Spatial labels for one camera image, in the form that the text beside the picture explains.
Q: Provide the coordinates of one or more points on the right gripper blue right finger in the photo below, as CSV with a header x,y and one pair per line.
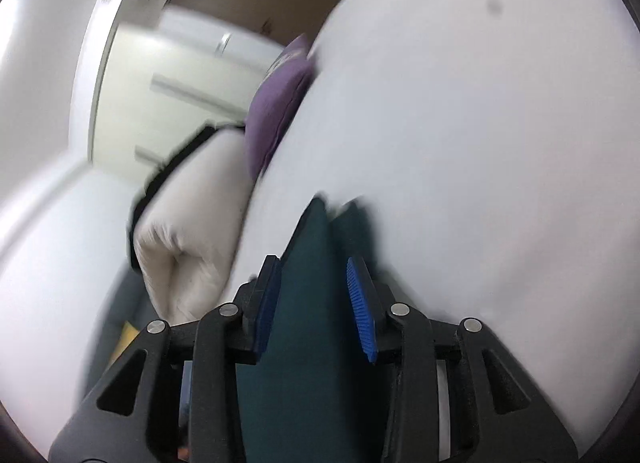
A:
x,y
371,301

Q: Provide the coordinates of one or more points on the dark green knitted garment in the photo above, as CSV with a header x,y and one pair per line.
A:
x,y
314,396

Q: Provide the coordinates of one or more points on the blue pillow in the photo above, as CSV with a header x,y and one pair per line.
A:
x,y
185,395

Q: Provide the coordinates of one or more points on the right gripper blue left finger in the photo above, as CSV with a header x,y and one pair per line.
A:
x,y
261,305

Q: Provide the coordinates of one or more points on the white bed sheet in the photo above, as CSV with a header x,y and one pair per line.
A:
x,y
495,144

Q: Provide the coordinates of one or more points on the beige rolled duvet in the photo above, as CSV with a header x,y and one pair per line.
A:
x,y
186,238

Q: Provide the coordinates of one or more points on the yellow pillow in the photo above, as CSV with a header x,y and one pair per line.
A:
x,y
126,337

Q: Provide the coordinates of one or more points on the purple cushion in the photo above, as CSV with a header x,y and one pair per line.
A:
x,y
276,102

